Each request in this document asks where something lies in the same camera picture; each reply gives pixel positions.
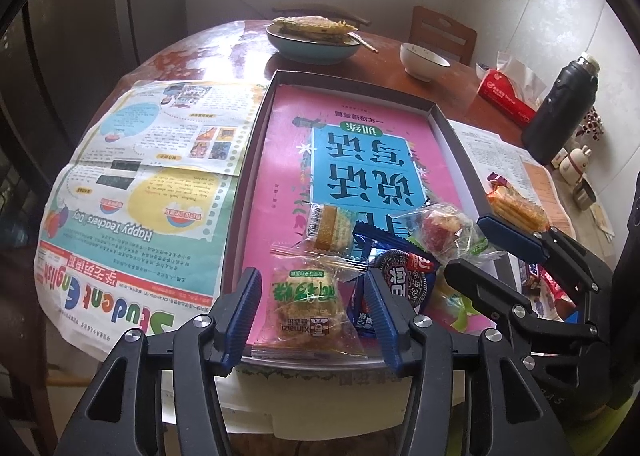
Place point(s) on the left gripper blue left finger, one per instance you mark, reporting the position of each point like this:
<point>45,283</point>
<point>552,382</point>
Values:
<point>121,411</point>

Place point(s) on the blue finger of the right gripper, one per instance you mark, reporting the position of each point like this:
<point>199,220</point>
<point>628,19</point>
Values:
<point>575,268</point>
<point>495,293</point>

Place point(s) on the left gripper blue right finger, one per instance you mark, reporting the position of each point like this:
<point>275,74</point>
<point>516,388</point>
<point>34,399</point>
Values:
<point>506,412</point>

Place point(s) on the yellow green candy packet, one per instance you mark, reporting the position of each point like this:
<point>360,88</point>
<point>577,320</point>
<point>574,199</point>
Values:
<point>447,306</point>

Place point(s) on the red milk candy packet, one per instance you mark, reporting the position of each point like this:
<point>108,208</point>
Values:
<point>563,304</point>

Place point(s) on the orange cracker packet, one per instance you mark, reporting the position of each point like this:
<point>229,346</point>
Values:
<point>508,204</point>

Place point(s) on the blue Oreo cookie packet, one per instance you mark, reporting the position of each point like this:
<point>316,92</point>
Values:
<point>408,271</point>

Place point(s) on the purple orange snack bar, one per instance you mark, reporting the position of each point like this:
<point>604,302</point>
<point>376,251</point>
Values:
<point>496,181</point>

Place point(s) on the green label rice cracker packet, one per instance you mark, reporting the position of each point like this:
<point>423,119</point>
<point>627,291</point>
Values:
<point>306,315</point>

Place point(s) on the clear cake slice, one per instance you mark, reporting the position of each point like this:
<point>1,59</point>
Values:
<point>330,228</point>

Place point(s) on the Snickers chocolate bar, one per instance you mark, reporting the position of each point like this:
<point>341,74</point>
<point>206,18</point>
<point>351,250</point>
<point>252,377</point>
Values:
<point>531,286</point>

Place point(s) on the small steel cup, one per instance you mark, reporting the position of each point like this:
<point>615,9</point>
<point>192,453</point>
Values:
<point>583,195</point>

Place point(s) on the white rabbit figurine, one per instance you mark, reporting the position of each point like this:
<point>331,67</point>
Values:
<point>573,166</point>

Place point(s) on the small white bottle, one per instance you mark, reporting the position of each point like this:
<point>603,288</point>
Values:
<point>558,158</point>

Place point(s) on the white and orange newspaper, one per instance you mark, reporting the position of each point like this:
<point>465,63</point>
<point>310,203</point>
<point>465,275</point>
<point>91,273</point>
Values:
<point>489,154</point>

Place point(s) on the red white patterned jar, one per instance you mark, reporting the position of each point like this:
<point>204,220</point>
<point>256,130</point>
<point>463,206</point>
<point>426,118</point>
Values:
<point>591,126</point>

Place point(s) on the colourful Student English newspaper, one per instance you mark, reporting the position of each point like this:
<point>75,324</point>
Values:
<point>135,226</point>

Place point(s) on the black thermos flask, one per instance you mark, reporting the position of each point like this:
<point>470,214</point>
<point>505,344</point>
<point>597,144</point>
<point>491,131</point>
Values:
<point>569,99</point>

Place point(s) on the red tissue pack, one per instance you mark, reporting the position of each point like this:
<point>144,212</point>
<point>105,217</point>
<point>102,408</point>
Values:
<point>499,91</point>

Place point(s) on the pink lined cardboard tray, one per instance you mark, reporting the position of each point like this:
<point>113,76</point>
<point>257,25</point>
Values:
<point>321,139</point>

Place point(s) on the small white bowl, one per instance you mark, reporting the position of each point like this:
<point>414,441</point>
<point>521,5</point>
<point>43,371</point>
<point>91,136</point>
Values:
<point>421,63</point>

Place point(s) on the brown wooden chair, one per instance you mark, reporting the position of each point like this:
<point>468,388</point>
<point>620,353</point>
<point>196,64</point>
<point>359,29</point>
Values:
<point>442,34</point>

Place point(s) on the wooden chopsticks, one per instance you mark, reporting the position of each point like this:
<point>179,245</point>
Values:
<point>363,42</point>

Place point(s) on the teal bowl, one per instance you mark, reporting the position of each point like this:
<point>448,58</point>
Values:
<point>310,52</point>

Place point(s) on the stacked flatbread pancakes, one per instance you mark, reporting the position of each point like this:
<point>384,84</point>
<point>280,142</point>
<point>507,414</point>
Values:
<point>315,28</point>

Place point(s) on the curved back wooden chair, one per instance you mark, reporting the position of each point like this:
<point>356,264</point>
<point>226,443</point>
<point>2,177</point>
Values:
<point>328,11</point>

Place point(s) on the dark grey refrigerator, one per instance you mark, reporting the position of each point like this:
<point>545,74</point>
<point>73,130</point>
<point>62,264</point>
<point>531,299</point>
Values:
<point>61,58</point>

